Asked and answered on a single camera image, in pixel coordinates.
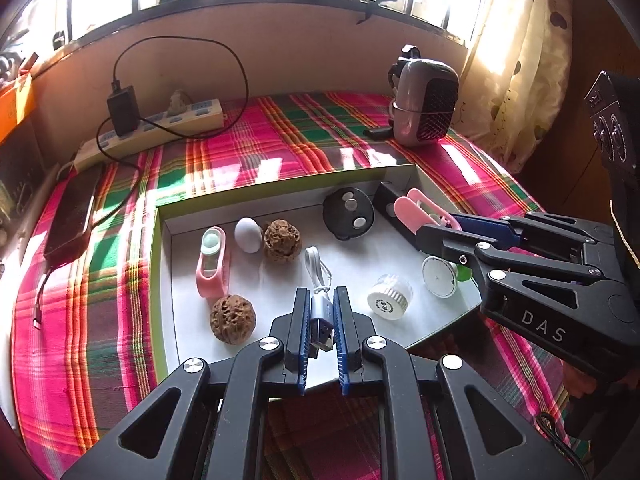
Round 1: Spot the small grey desk heater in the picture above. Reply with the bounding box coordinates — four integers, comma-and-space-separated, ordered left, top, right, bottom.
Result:
387, 45, 460, 148

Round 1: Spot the orange shelf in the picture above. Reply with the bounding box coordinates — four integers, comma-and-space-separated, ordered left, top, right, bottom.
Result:
0, 74, 37, 143

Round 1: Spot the green and white cardboard box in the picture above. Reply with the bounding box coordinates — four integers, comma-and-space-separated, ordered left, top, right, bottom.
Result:
152, 162, 501, 391

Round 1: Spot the black charging cable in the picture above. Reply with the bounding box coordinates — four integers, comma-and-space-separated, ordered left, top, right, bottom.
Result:
95, 36, 249, 163

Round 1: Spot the cream power strip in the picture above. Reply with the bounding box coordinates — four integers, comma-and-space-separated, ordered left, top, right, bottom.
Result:
74, 98, 225, 171

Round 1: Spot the pink clip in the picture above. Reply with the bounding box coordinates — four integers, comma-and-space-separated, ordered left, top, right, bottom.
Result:
394, 189, 463, 233

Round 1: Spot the black smartphone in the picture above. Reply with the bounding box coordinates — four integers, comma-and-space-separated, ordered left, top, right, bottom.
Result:
44, 162, 106, 266

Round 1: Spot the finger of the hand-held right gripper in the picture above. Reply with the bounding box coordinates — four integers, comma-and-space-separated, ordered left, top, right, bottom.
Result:
416, 224, 631, 376
452, 212, 608, 261

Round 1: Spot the cream spotted curtain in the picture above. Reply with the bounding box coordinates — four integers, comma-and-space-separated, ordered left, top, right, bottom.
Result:
460, 0, 573, 171

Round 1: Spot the pale blue egg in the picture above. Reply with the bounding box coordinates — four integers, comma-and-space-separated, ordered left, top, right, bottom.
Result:
234, 217, 263, 253

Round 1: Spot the brown walnut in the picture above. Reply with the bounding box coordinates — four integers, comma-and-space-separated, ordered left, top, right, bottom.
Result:
262, 218, 302, 263
210, 295, 258, 345

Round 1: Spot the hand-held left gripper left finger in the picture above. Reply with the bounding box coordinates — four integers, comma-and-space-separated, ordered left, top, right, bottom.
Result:
62, 287, 311, 480

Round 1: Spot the white usb cable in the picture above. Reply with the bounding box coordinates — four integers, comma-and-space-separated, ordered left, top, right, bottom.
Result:
303, 246, 337, 358

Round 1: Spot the black oval case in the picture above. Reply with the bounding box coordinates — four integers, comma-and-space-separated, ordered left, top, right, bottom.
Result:
322, 187, 375, 241

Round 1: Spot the white ribbed cap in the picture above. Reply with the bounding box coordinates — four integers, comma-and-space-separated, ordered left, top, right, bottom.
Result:
368, 274, 414, 321

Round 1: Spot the black window latch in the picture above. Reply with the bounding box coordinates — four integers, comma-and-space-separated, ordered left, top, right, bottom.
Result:
356, 0, 398, 26

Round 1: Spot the pink and green plaid cloth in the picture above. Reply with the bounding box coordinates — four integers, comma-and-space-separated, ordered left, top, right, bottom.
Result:
10, 91, 576, 480

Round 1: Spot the black rectangular box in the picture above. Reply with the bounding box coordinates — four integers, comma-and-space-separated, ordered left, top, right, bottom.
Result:
374, 181, 426, 251

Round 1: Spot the white and green spool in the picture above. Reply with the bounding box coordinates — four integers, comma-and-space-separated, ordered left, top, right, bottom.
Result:
421, 255, 473, 298

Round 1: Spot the short black cable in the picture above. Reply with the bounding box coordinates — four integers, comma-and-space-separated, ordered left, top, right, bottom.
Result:
32, 260, 56, 328

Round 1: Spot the black charger adapter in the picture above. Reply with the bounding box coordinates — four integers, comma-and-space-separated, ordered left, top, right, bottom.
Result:
107, 86, 139, 136

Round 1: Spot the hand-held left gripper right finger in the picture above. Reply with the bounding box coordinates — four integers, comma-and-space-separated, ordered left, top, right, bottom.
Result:
334, 286, 583, 480

